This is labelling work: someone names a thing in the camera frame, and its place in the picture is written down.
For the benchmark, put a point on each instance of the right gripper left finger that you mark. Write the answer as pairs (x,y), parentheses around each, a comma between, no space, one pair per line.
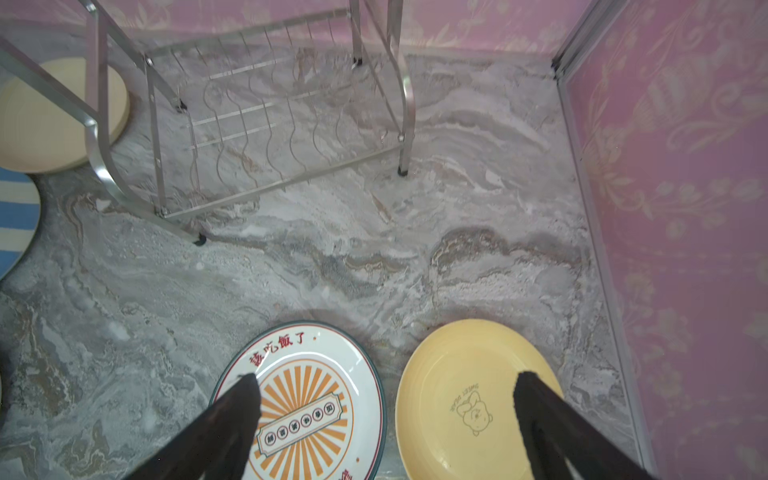
(216,445)

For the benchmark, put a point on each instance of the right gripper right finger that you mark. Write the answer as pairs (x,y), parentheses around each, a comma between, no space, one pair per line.
(559,442)

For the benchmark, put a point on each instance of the yellow plate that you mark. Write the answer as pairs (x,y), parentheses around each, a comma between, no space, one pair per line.
(455,416)

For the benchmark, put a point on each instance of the sunburst pattern plate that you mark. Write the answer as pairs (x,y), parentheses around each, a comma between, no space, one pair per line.
(323,409)

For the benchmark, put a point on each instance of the chrome wire dish rack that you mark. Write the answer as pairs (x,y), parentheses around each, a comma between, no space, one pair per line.
(234,116)

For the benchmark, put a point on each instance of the blue striped plate rear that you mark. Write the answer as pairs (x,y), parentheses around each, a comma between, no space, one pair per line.
(20,216)

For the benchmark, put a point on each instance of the cream plate back left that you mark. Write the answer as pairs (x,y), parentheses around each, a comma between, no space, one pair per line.
(39,137)

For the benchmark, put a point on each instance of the right aluminium corner post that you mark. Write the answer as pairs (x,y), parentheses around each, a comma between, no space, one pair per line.
(596,19)

